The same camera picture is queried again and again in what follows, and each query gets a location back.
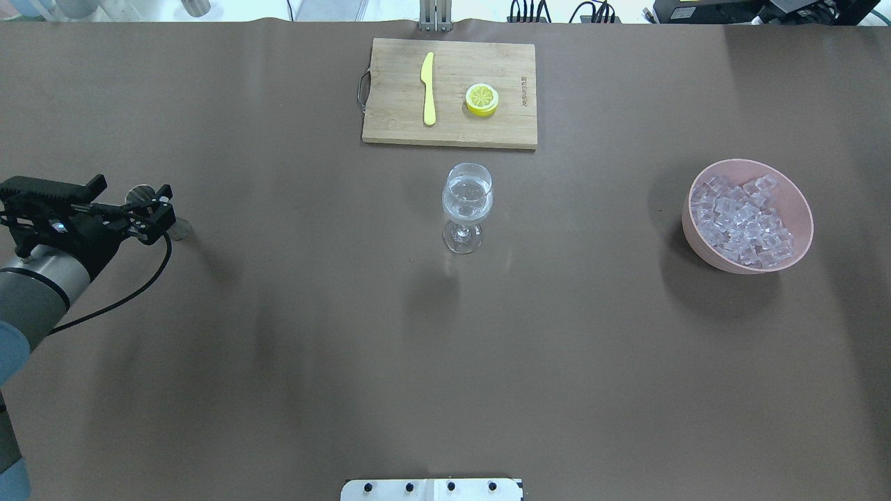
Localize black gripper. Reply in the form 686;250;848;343
42;184;178;279

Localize metal cocktail jigger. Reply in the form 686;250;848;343
125;184;191;241

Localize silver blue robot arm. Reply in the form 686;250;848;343
1;175;176;383

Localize clear wine glass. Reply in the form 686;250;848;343
441;163;494;255

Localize clear ice cubes pile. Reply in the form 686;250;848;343
691;175;794;269

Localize wooden cutting board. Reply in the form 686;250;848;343
361;38;538;151

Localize yellow plastic knife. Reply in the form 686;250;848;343
420;51;437;127

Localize yellow lemon half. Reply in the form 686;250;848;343
464;83;500;118

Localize pink bowl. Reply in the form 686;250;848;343
681;159;814;275

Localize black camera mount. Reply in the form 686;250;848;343
1;174;107;259

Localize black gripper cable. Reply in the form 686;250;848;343
46;232;173;336

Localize aluminium frame post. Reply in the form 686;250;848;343
419;0;454;33

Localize white camera mast base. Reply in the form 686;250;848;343
340;477;525;500

